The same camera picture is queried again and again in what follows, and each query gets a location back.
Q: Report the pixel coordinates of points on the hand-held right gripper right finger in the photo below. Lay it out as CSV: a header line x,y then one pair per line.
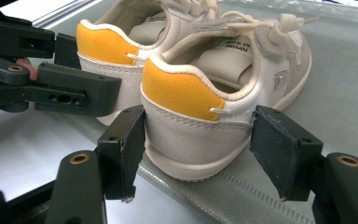
x,y
286,155

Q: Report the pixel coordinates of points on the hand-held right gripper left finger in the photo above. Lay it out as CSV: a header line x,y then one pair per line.
x,y
121,155

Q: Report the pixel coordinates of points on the white sneaker with orange heel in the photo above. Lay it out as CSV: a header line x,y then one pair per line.
x,y
180,90
105,46

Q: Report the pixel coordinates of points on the two-tier grey shoe rack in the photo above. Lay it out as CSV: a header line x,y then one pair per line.
x,y
338,77

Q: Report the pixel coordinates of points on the white table mat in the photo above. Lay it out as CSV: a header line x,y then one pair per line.
x,y
28,149

